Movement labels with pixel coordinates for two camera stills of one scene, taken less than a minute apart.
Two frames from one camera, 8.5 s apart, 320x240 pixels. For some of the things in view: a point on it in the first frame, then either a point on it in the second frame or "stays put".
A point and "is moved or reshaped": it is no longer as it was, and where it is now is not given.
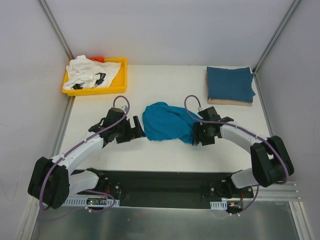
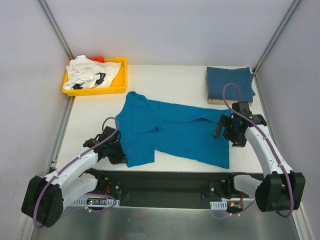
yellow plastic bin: [119, 83] stays put
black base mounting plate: [164, 189] stays put
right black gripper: [200, 133] -> [227, 127]
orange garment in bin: [100, 59] stays put
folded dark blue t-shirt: [231, 84] stays put
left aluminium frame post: [57, 29] stays put
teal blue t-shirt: [163, 121] is moved or reshaped
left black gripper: [129, 132] -> [115, 155]
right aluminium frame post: [272, 39] stays put
